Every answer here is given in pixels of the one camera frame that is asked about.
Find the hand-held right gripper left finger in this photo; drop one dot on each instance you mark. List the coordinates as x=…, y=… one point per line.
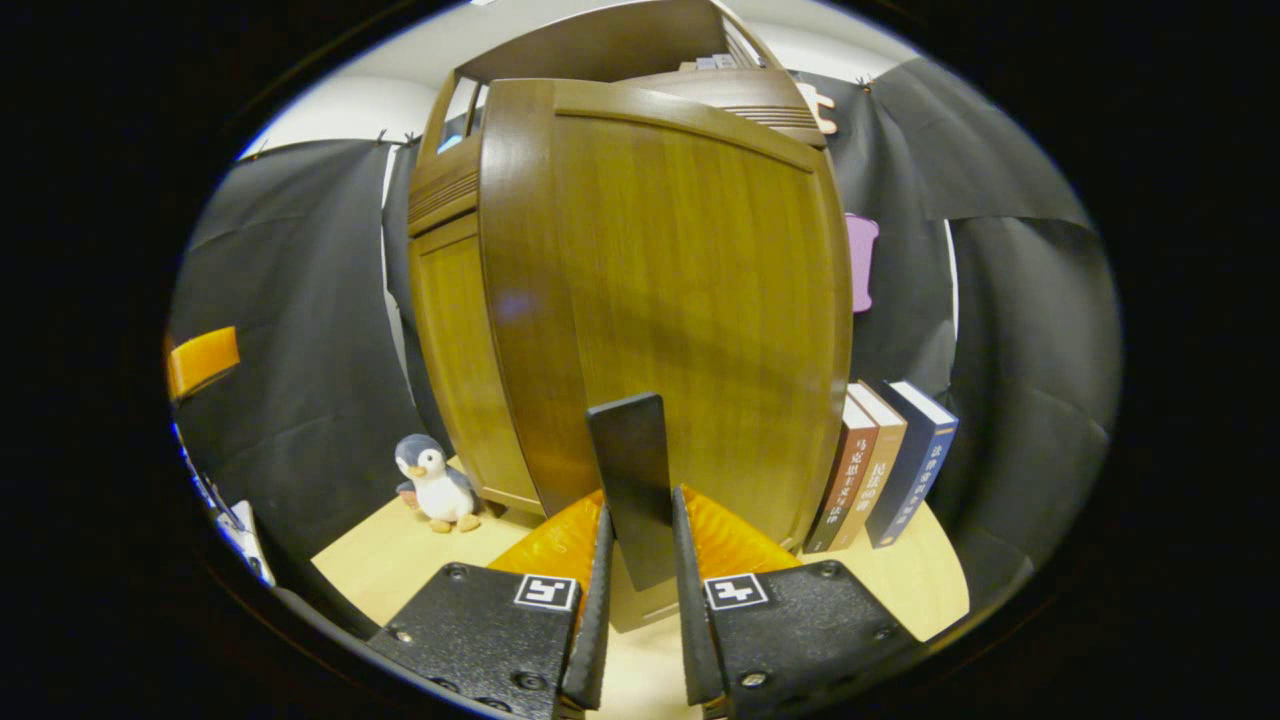
x=592, y=620

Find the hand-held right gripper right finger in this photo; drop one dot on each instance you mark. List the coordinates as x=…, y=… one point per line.
x=690, y=620

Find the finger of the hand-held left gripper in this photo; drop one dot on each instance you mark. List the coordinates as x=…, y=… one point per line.
x=203, y=362

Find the wooden double-door shoe cabinet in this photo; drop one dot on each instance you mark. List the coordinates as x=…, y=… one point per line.
x=600, y=45

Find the wooden cabinet drawer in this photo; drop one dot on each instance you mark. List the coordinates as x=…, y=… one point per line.
x=440, y=185

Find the white blue-edged panel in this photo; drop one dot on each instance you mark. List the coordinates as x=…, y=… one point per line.
x=245, y=545

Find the plush penguin toy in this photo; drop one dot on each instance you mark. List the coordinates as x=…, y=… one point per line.
x=440, y=490

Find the red-brown book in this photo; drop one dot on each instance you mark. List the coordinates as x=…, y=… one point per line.
x=845, y=470

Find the tan book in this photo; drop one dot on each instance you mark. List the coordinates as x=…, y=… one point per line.
x=875, y=470

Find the navy blue book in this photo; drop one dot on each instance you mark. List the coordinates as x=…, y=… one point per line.
x=915, y=470

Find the black backdrop cloth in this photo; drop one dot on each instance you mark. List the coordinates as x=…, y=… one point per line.
x=1000, y=350

